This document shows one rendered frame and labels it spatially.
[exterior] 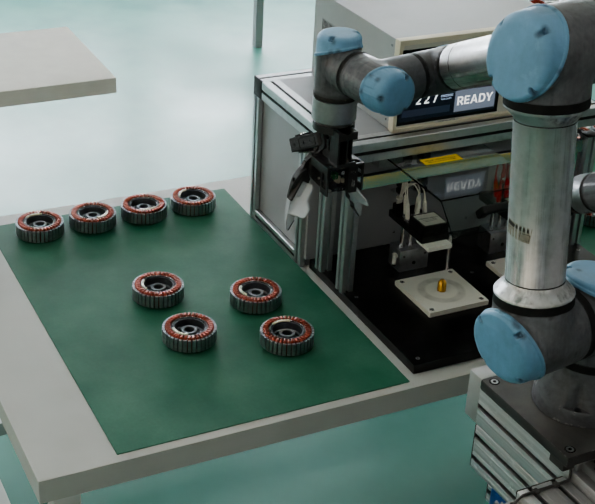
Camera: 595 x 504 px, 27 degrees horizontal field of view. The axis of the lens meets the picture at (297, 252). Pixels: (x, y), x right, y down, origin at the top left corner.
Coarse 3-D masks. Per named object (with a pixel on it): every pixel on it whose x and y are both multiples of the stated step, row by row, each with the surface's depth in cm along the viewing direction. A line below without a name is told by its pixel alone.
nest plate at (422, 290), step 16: (448, 272) 283; (400, 288) 277; (416, 288) 276; (432, 288) 276; (448, 288) 276; (464, 288) 277; (416, 304) 271; (432, 304) 270; (448, 304) 270; (464, 304) 271; (480, 304) 272
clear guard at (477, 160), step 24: (480, 144) 276; (408, 168) 263; (432, 168) 264; (456, 168) 264; (480, 168) 265; (504, 168) 265; (432, 192) 253; (456, 192) 254; (480, 192) 255; (504, 192) 256; (456, 216) 250; (504, 216) 254
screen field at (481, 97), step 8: (472, 88) 270; (480, 88) 271; (488, 88) 272; (456, 96) 270; (464, 96) 270; (472, 96) 272; (480, 96) 272; (488, 96) 273; (456, 104) 271; (464, 104) 272; (472, 104) 272; (480, 104) 274; (488, 104) 274
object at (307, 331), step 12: (264, 324) 259; (276, 324) 260; (288, 324) 261; (300, 324) 260; (264, 336) 255; (276, 336) 255; (288, 336) 257; (300, 336) 255; (312, 336) 257; (264, 348) 256; (276, 348) 254; (288, 348) 254; (300, 348) 255
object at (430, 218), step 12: (396, 216) 281; (420, 216) 276; (432, 216) 276; (408, 228) 277; (420, 228) 273; (432, 228) 272; (444, 228) 274; (408, 240) 284; (420, 240) 273; (432, 240) 274; (444, 240) 275
